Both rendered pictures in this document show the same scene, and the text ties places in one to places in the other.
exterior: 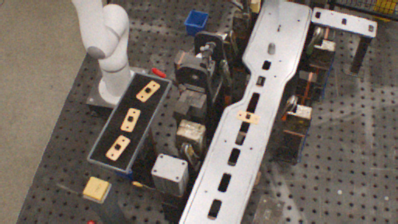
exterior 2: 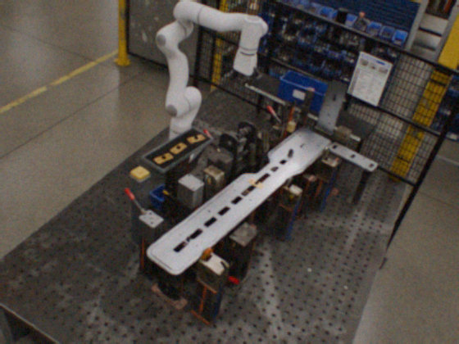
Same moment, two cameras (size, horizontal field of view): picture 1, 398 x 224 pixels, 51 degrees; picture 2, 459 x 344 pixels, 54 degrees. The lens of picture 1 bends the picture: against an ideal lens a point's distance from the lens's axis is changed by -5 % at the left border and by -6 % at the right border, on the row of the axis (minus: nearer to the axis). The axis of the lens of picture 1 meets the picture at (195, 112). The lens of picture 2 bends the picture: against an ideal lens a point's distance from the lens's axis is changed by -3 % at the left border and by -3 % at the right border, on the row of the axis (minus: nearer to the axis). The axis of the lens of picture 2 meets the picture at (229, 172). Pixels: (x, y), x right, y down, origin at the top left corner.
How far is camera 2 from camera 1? 98 cm
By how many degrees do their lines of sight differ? 17
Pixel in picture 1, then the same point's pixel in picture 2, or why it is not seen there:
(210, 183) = (214, 207)
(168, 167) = (190, 182)
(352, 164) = (327, 256)
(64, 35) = (147, 133)
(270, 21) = (297, 140)
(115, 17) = (193, 94)
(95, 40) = (174, 101)
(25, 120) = (90, 178)
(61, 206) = (102, 210)
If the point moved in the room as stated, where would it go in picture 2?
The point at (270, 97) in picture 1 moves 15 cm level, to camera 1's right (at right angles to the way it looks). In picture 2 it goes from (277, 178) to (305, 186)
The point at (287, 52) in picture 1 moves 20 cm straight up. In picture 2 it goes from (301, 160) to (309, 130)
